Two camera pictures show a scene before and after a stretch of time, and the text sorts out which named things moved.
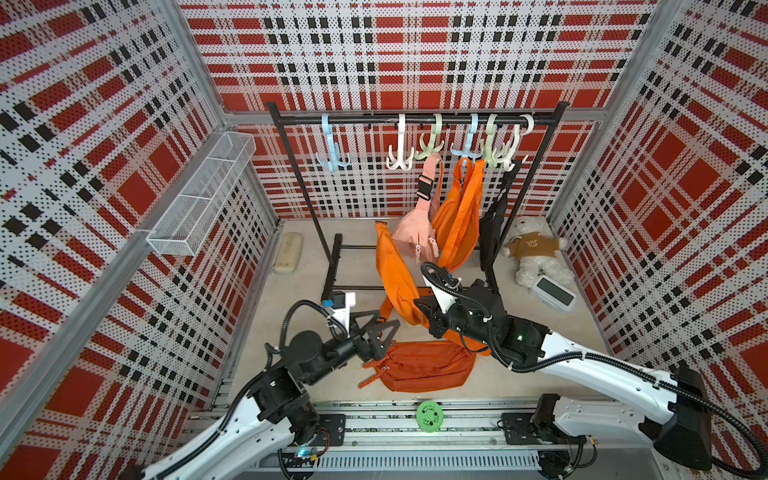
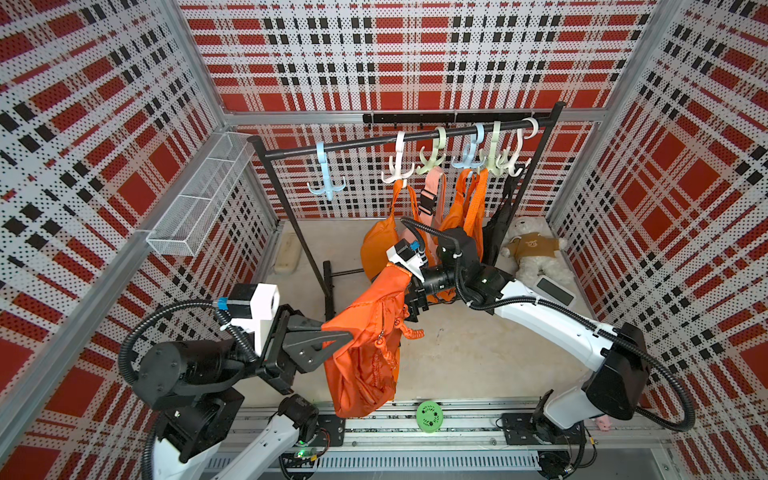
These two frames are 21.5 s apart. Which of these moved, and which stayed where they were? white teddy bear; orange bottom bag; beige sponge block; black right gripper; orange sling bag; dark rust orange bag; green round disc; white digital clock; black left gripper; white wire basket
Moved: black left gripper; orange bottom bag; orange sling bag; black right gripper; dark rust orange bag
Stayed: white wire basket; white digital clock; white teddy bear; green round disc; beige sponge block
